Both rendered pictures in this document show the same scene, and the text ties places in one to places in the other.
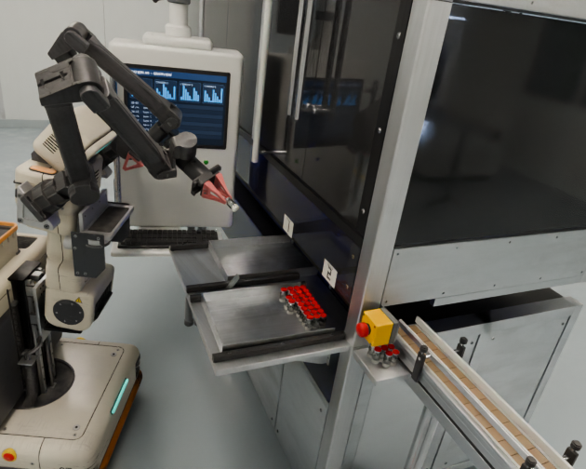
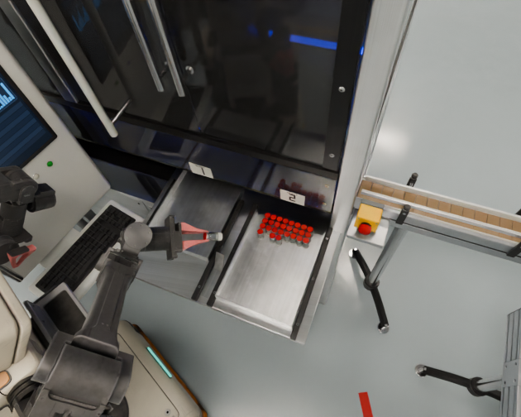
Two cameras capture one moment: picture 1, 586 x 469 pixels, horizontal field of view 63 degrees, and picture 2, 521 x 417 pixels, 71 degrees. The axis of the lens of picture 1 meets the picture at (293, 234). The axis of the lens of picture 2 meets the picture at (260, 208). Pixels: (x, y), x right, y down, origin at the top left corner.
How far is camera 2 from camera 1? 0.94 m
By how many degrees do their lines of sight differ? 41
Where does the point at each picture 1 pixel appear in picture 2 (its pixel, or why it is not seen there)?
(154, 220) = (48, 246)
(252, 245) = (170, 200)
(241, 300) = (237, 266)
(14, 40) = not seen: outside the picture
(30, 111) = not seen: outside the picture
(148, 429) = (180, 347)
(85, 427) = (172, 405)
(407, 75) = (390, 34)
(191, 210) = (71, 209)
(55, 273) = not seen: hidden behind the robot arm
